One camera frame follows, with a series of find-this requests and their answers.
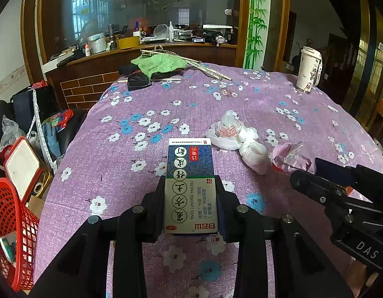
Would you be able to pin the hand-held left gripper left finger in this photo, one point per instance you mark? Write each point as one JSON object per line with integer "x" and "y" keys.
{"x": 159, "y": 205}

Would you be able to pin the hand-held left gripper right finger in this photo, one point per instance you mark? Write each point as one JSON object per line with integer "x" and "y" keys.
{"x": 223, "y": 205}

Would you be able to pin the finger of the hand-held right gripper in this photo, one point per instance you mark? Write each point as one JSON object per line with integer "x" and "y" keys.
{"x": 312, "y": 186}
{"x": 334, "y": 172}

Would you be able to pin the blue and white medicine box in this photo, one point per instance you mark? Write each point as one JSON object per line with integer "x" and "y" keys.
{"x": 191, "y": 192}

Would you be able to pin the pink wrapper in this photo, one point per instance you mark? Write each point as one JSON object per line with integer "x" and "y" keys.
{"x": 290, "y": 158}

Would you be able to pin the red plastic basket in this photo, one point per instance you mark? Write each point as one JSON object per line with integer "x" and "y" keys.
{"x": 20, "y": 211}

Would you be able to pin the purple floral tablecloth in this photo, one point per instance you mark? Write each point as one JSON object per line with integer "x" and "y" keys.
{"x": 117, "y": 161}

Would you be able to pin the white plastic bag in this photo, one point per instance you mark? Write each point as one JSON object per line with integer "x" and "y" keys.
{"x": 224, "y": 130}

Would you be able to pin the white cartoon tumbler cup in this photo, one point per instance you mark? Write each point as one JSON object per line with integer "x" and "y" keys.
{"x": 306, "y": 68}

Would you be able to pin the brown cardboard box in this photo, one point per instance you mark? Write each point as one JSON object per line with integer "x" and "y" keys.
{"x": 35, "y": 206}

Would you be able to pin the black pouch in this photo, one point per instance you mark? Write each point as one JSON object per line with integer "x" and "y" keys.
{"x": 138, "y": 82}

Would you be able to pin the blue cloth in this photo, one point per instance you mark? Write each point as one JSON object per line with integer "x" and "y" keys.
{"x": 52, "y": 141}

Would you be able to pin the red and green package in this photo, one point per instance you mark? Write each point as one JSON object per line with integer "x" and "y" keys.
{"x": 58, "y": 118}

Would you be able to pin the pale wooden stick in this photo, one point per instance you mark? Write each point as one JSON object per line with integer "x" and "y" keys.
{"x": 210, "y": 70}
{"x": 169, "y": 55}

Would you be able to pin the green knitted cloth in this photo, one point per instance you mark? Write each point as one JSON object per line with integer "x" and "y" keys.
{"x": 157, "y": 65}

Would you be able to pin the wooden brick-pattern counter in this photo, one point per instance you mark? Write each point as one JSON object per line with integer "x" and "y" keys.
{"x": 92, "y": 80}

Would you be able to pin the red framed white board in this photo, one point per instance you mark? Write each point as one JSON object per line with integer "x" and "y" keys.
{"x": 22, "y": 167}

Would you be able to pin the white measuring tape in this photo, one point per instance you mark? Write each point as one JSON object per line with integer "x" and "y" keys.
{"x": 39, "y": 124}

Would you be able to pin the green and white packet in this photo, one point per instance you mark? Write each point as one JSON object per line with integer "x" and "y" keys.
{"x": 8, "y": 250}

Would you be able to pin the clear plastic bag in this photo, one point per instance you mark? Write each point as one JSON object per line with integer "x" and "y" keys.
{"x": 11, "y": 132}

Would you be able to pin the yellow box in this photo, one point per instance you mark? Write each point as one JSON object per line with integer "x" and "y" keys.
{"x": 127, "y": 42}

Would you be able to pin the black bag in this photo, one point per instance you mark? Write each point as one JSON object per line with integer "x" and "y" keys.
{"x": 23, "y": 105}

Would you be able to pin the bamboo painted pillar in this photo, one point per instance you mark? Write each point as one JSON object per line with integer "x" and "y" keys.
{"x": 256, "y": 21}

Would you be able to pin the red plastic bag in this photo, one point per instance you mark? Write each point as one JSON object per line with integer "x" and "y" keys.
{"x": 40, "y": 84}

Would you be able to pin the white spray bottle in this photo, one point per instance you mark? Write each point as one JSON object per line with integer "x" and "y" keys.
{"x": 171, "y": 32}

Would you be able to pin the clear plastic cup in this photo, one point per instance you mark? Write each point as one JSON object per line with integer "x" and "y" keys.
{"x": 160, "y": 31}

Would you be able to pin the white flat board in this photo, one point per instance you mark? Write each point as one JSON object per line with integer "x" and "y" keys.
{"x": 56, "y": 64}

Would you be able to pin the glass partition panel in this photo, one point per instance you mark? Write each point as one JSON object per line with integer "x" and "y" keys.
{"x": 132, "y": 6}

